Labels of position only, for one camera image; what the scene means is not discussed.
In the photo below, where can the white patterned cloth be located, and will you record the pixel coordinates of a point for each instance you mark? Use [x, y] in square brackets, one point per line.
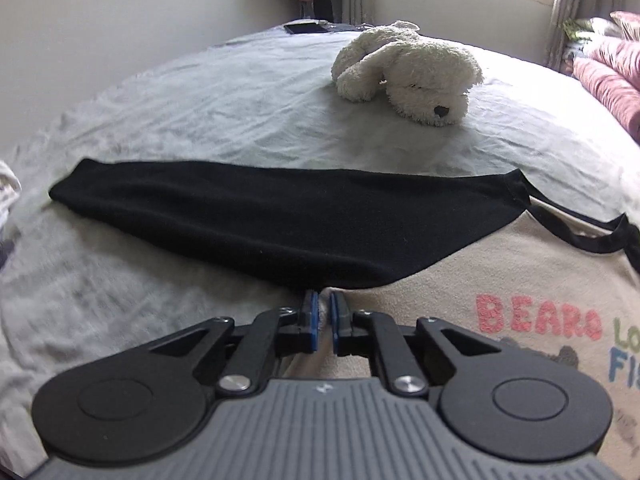
[7, 195]

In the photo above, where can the white plush dog toy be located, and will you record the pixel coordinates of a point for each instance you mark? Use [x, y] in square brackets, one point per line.
[410, 70]

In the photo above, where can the pink and grey pillow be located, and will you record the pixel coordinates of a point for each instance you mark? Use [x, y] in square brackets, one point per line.
[627, 25]

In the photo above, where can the black phone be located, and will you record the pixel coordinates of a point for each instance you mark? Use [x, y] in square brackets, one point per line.
[306, 28]

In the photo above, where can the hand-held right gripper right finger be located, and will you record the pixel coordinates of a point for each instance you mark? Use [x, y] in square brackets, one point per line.
[337, 322]

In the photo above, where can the floral patterned bedding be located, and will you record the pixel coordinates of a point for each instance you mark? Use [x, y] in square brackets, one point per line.
[585, 35]

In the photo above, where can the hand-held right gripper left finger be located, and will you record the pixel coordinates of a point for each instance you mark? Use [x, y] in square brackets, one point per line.
[311, 322]

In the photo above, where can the beige and black printed sweatshirt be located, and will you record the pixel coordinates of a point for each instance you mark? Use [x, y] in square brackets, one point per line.
[300, 220]

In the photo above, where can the pink folded quilt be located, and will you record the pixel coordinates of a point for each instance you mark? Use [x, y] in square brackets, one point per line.
[610, 75]

